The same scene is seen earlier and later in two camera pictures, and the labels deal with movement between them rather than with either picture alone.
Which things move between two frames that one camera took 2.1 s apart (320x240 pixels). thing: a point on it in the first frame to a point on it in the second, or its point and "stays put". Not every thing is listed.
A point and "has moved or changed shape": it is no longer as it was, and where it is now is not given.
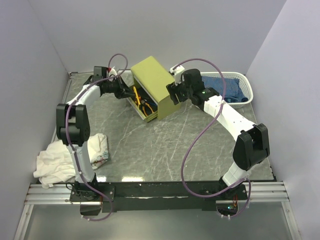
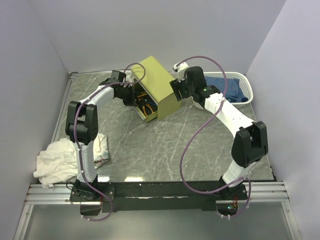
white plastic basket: [244, 82] stays put
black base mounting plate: [157, 196] stays put
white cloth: [55, 163] stays put
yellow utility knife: [136, 93] has moved or changed shape
